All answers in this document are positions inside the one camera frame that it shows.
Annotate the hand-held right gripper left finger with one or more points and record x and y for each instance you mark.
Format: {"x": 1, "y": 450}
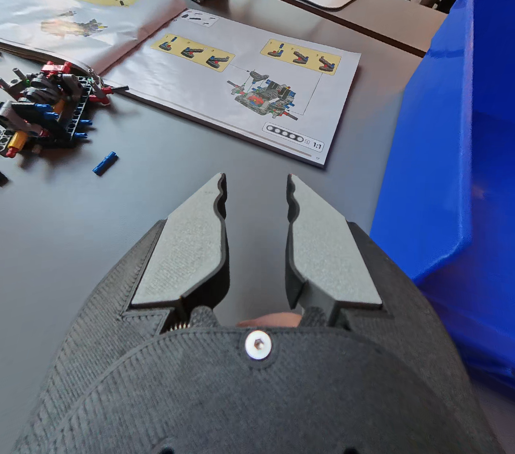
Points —
{"x": 185, "y": 257}

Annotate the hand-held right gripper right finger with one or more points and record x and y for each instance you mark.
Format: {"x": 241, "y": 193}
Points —
{"x": 330, "y": 257}

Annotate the lego chassis assembly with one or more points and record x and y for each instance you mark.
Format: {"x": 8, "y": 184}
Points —
{"x": 44, "y": 108}

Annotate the long blue lego pin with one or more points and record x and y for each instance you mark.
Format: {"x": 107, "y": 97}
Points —
{"x": 104, "y": 163}

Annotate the white instruction booklet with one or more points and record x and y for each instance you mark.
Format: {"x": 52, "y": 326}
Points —
{"x": 225, "y": 100}

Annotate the blue plastic bin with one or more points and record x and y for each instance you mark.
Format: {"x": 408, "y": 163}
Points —
{"x": 462, "y": 140}

